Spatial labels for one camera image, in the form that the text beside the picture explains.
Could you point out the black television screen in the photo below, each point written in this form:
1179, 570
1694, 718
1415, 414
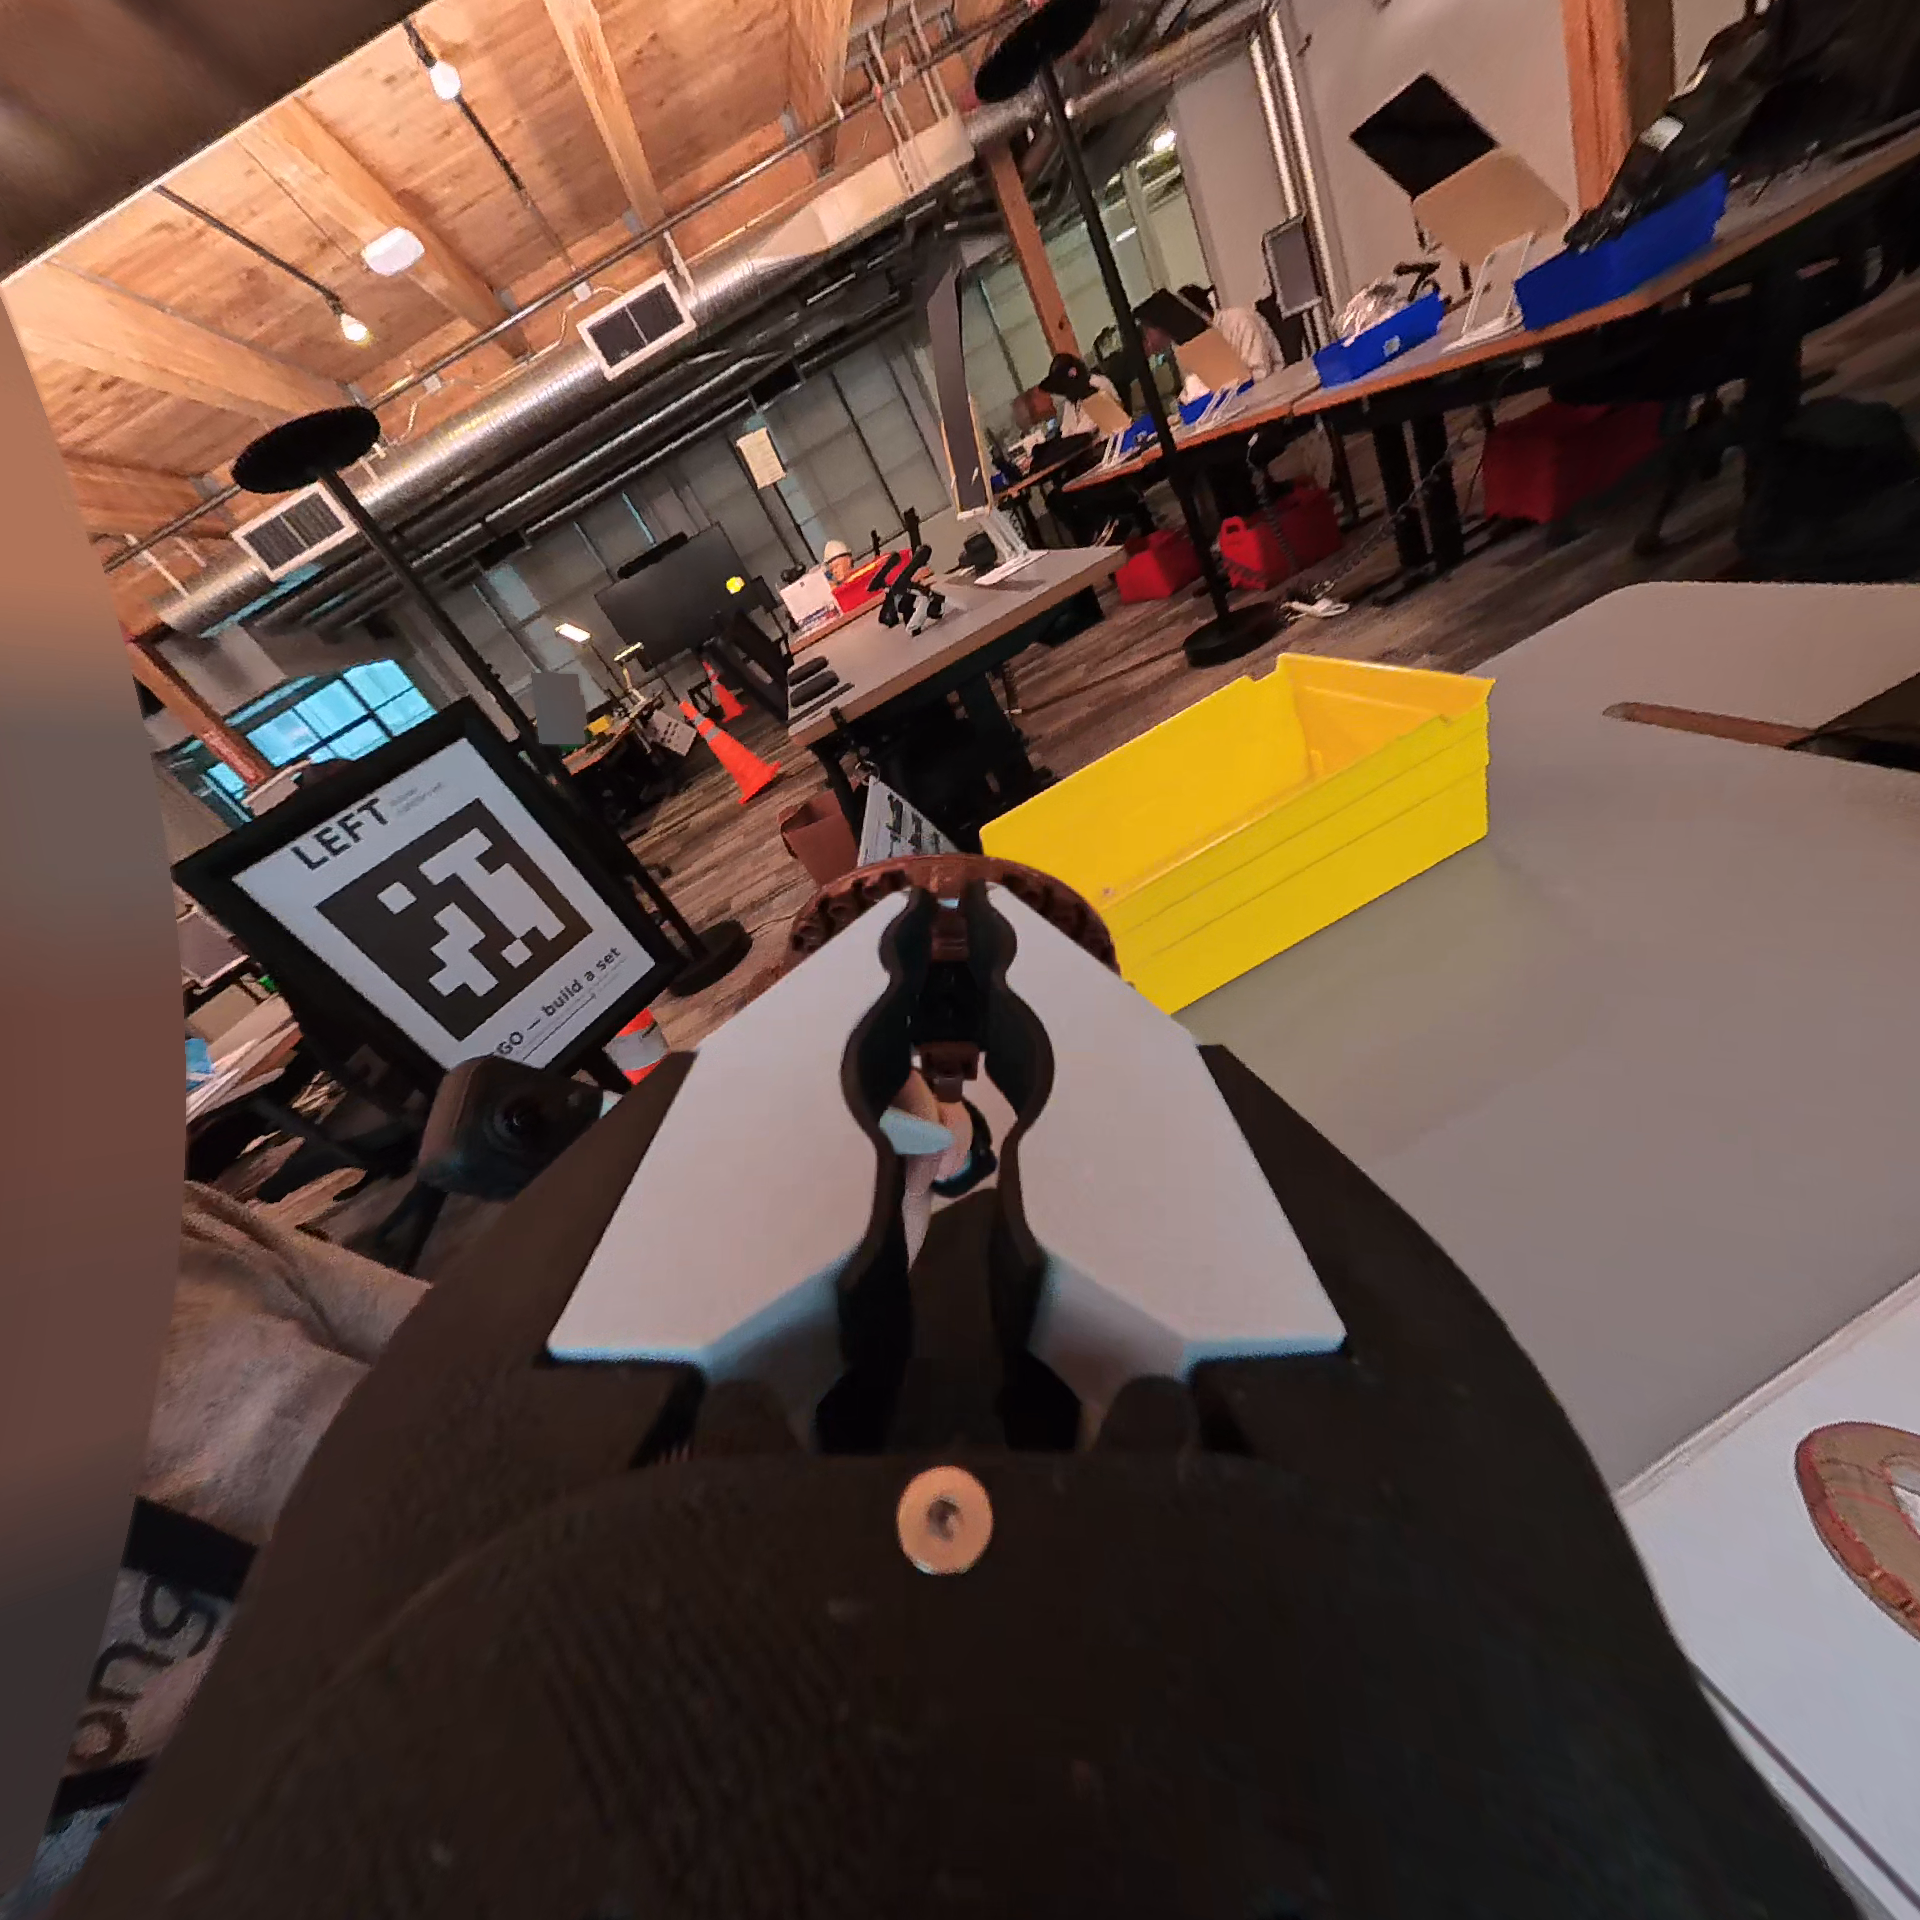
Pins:
675, 593

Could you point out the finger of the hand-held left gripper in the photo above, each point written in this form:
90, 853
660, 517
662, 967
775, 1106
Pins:
917, 1131

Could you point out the black and cardboard open box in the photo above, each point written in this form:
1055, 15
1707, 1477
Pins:
1454, 165

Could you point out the yellow Lego brick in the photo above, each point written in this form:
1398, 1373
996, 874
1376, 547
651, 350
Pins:
1244, 840

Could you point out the silver computer monitor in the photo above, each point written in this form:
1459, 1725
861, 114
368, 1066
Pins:
960, 405

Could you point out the grey background table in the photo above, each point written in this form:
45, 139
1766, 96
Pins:
960, 630

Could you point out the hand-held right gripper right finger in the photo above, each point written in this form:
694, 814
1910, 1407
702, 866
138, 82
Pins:
1171, 1201

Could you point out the wooden poster board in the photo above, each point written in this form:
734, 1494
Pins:
1711, 722

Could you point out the black backpack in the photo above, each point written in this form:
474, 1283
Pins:
1682, 136

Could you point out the large blue plastic bin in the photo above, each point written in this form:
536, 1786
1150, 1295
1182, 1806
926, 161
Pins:
1622, 271

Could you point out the orange traffic cone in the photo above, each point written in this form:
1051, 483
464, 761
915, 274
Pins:
743, 765

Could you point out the red plastic bin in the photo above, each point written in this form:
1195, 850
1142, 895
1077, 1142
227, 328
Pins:
1284, 539
1157, 568
1576, 457

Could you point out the long wooden table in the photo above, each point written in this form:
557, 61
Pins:
1500, 345

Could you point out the white instruction booklet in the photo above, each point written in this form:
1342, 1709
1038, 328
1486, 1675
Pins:
1724, 1650

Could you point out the black floor lamp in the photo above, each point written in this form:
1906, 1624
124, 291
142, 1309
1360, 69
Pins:
1125, 345
405, 600

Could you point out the person's grey garment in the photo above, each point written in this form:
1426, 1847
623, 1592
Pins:
270, 1350

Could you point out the small blue plastic bin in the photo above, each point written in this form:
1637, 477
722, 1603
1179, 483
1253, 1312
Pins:
1381, 345

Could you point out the round brown brick assembly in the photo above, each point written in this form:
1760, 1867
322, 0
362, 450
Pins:
1074, 901

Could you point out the silver air duct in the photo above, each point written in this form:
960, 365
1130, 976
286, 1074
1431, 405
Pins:
452, 450

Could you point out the white air vent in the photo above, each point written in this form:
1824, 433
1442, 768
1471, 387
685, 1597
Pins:
295, 528
638, 322

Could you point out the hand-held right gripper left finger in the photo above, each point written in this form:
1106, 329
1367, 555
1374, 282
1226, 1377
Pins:
722, 1201

